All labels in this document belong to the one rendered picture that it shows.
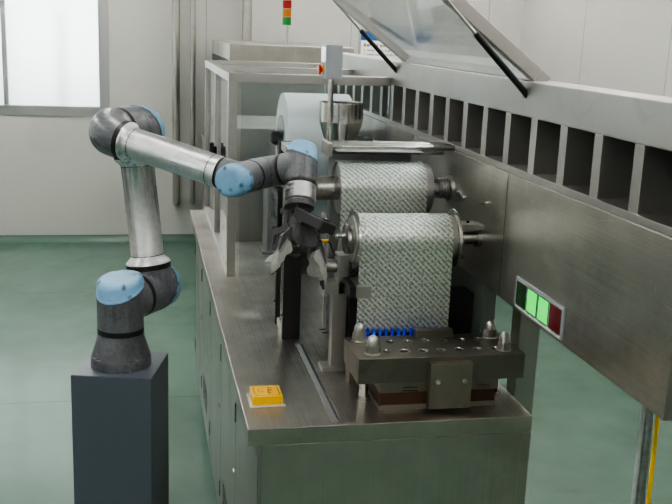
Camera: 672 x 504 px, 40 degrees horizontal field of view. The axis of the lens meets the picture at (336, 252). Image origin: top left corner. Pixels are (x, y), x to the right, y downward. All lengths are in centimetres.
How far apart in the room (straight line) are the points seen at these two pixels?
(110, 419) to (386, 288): 76
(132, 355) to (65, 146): 546
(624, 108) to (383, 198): 91
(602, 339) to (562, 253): 23
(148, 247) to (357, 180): 57
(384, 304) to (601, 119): 77
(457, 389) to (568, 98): 71
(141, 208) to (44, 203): 543
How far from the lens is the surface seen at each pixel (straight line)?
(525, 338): 261
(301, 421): 212
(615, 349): 178
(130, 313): 238
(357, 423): 212
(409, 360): 215
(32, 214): 790
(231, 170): 212
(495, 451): 224
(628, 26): 667
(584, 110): 190
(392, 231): 227
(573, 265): 192
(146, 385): 237
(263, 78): 319
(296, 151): 222
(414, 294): 232
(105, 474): 249
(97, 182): 781
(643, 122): 170
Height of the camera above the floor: 175
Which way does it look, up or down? 13 degrees down
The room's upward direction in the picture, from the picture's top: 2 degrees clockwise
